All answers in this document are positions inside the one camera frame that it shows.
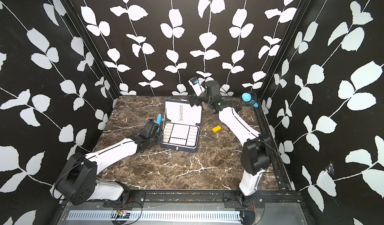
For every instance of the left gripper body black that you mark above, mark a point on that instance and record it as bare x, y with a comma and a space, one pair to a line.
158, 139

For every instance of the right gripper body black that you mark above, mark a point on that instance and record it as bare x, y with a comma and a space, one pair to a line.
198, 100

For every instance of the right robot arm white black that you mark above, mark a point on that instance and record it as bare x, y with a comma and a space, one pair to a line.
256, 153

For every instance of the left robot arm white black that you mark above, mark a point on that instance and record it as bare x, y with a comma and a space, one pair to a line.
78, 180

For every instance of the blue handheld microphone lying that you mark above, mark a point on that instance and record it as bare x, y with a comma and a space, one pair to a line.
159, 121

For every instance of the yellow rectangular block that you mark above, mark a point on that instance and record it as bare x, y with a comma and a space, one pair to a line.
216, 129

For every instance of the blue microphone on tripod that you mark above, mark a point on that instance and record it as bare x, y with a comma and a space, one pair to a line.
250, 99

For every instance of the small green circuit board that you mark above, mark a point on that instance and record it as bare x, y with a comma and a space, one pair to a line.
122, 215

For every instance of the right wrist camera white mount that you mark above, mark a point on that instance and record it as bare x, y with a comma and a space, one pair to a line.
197, 86

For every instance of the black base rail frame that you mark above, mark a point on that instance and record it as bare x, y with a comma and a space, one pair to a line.
230, 199

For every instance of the white slotted cable duct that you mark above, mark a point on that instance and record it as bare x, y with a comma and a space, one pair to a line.
162, 216

